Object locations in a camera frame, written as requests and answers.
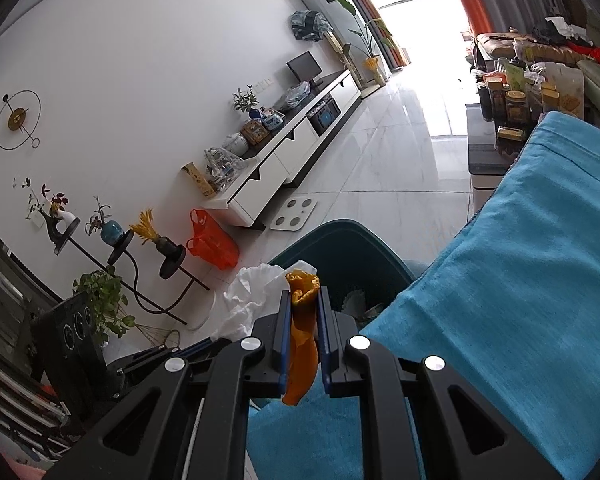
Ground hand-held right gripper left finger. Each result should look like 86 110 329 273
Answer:
42 290 294 480

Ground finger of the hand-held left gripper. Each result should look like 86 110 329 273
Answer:
117 345 217 394
129 338 217 369

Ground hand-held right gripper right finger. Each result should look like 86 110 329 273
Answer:
317 287 564 480

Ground large orange peel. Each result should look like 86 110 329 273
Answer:
281 268 322 407

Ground white tissue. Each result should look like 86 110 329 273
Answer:
222 259 322 344

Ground teal plastic bin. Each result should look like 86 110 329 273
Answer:
267 219 417 337

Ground person's left forearm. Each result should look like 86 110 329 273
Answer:
7 457 47 480

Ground green potted plant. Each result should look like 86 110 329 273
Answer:
72 269 137 349

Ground white fluted paper liner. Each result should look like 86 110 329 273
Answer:
342 287 369 319

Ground black curved plant stand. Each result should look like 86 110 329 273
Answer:
37 212 212 327

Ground dark vase with yellow wheat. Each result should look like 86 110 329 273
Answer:
129 208 182 259

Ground round blue vase with plant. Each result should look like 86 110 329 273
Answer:
84 197 127 244

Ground orange plastic bag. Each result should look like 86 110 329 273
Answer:
186 208 241 273

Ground white vase with red leaves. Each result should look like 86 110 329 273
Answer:
12 177 82 227

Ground white bathroom scale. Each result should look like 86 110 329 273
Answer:
269 197 319 234

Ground yellow box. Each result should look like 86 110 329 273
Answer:
181 161 219 199

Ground wrapped ship model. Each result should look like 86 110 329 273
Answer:
204 147 249 194

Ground blue floral blanket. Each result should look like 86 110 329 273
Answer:
245 110 600 480

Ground white TV cabinet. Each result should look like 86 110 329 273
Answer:
204 68 364 232

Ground white ceramic jar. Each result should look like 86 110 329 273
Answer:
222 132 252 159

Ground blue and white jar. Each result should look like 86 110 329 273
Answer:
259 109 287 132

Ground small plant in blue vase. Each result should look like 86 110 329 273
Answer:
231 84 261 122

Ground clear plastic bag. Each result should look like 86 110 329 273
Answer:
284 81 312 109

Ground black monitor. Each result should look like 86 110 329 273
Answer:
286 51 324 87

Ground coffee table with jars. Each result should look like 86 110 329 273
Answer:
464 55 548 217

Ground tall leafy potted plant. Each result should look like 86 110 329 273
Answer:
332 0 397 87

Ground covered standing fan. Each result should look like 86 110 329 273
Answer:
289 8 332 44

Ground white standing air conditioner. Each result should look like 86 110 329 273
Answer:
293 0 372 67

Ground brown paper bag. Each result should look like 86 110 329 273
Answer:
539 67 587 117

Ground pile of clothes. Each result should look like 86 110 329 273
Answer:
530 16 600 67

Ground round wall clock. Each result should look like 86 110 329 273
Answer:
0 89 43 151

